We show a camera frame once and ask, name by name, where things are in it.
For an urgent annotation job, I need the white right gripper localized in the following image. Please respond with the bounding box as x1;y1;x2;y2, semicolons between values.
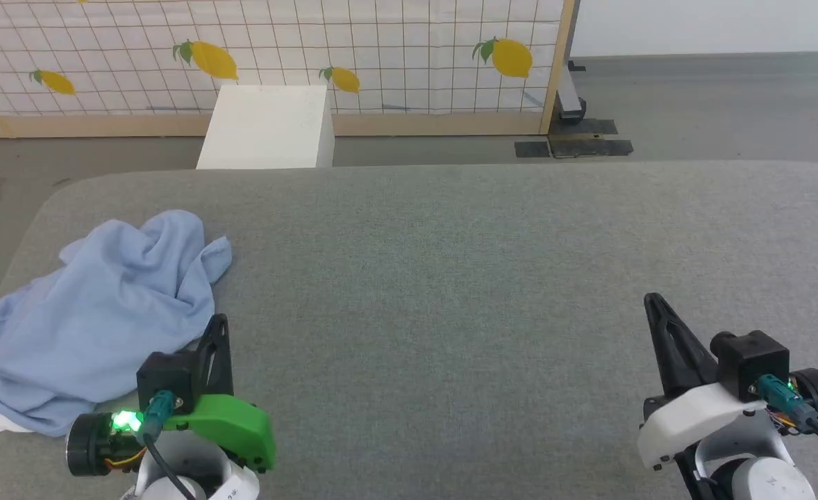
637;293;818;472

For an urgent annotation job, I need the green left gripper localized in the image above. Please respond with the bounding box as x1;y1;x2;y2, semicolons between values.
67;314;277;478

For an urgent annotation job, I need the light blue shirt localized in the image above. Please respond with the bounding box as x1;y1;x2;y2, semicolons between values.
0;210;233;438

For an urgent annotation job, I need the grey fabric sofa cushion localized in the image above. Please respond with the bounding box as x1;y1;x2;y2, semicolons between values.
0;161;818;500

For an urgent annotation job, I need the white box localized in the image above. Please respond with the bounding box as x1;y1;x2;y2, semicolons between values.
196;85;335;169

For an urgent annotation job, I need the grey metal partition foot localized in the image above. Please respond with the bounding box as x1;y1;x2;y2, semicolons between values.
558;61;588;126

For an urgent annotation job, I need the lemon print partition screen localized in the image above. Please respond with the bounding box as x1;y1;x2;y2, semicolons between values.
0;0;577;138

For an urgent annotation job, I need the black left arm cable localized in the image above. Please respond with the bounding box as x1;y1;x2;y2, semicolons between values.
142;390;199;500

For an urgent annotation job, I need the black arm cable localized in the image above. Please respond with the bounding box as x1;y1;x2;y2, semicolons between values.
756;375;818;467
142;390;199;500

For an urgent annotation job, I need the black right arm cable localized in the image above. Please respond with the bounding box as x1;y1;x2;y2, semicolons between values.
756;375;818;467

